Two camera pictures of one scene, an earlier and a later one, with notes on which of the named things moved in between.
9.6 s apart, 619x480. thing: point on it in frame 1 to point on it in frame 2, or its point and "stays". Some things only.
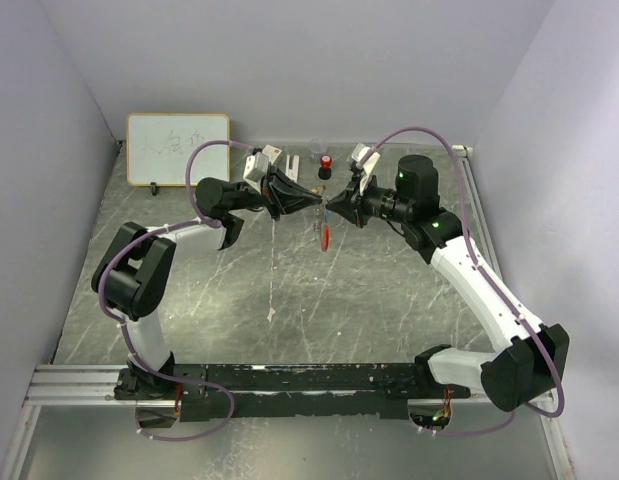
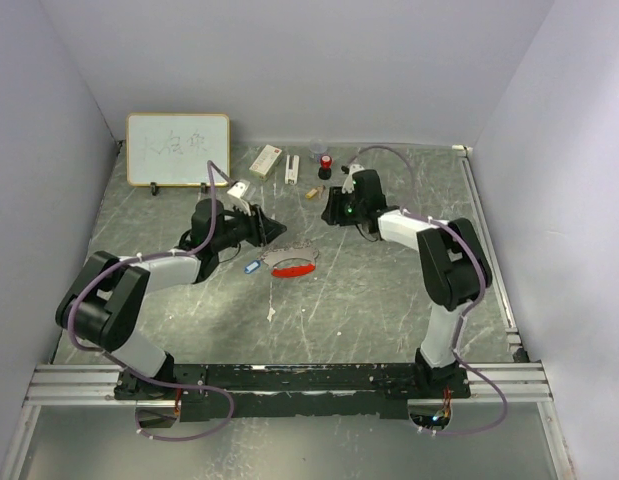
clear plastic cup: [318, 148] stays
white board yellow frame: [157, 146] stays
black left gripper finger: [290, 204] to [273, 231]
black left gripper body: [270, 194] to [244, 227]
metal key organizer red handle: [325, 238] to [292, 260]
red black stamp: [325, 172] stays
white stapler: [292, 173] stays
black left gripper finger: [294, 188] to [272, 228]
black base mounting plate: [292, 391] stays
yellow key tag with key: [319, 190] stays
